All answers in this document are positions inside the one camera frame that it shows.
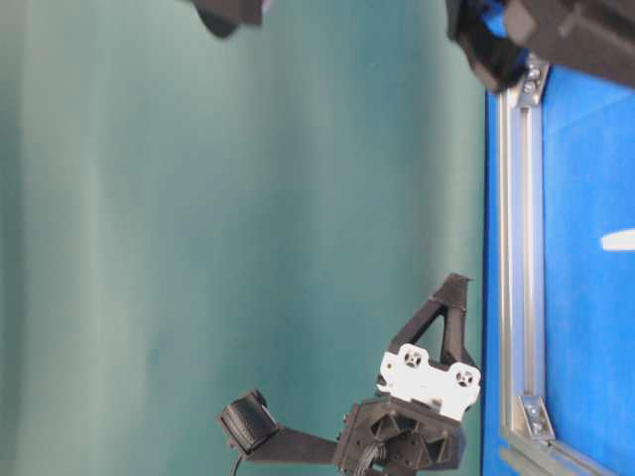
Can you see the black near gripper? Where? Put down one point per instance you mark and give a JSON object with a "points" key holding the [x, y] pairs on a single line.
{"points": [[496, 37]]}

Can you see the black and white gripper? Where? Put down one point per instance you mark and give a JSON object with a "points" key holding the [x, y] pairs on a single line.
{"points": [[416, 422]]}

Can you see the blue cloth mat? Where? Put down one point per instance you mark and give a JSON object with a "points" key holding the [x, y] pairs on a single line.
{"points": [[588, 175]]}

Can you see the steel corner bracket upper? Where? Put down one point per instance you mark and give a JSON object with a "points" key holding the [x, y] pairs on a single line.
{"points": [[532, 85]]}

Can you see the steel corner bracket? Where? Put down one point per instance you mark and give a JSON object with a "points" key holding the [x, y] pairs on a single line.
{"points": [[536, 418], [532, 85]]}

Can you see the aluminium extrusion frame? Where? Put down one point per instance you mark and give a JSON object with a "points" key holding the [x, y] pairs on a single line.
{"points": [[522, 292]]}

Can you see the steel corner bracket lower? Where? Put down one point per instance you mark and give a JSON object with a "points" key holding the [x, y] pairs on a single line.
{"points": [[536, 418]]}

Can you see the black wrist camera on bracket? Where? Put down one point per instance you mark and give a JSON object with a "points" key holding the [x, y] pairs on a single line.
{"points": [[257, 436]]}

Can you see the black near wrist camera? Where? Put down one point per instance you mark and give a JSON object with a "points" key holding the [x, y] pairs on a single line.
{"points": [[223, 17]]}

